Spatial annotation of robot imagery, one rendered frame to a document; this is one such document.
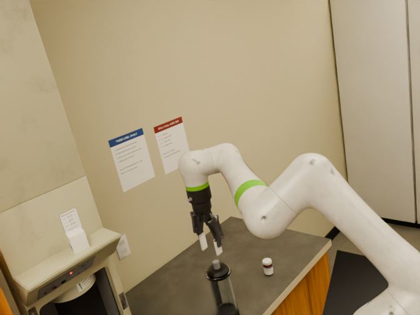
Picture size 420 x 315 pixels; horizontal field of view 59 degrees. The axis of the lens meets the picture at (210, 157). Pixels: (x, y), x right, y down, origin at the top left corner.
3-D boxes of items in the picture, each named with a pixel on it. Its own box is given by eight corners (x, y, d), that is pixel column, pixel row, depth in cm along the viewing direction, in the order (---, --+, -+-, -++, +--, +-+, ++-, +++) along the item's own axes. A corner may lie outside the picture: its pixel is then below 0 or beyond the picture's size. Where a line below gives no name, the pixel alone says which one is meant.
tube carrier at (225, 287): (210, 316, 160) (199, 274, 154) (225, 300, 167) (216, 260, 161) (229, 325, 153) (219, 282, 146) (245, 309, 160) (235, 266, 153)
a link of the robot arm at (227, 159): (230, 185, 111) (236, 215, 116) (267, 175, 113) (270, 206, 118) (205, 142, 144) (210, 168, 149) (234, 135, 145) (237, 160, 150)
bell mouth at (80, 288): (38, 293, 137) (33, 280, 136) (81, 267, 149) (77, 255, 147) (59, 309, 125) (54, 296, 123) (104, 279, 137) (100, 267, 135)
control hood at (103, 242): (23, 305, 115) (11, 277, 112) (111, 250, 137) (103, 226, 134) (38, 319, 107) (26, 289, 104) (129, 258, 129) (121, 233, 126)
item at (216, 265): (203, 277, 154) (199, 264, 152) (217, 265, 160) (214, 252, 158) (219, 284, 148) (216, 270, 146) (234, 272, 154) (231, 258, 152)
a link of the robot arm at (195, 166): (173, 151, 143) (176, 159, 133) (205, 144, 145) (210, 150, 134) (181, 185, 147) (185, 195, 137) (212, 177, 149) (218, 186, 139)
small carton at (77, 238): (70, 249, 122) (65, 232, 121) (85, 242, 125) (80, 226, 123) (74, 254, 118) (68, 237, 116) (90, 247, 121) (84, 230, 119)
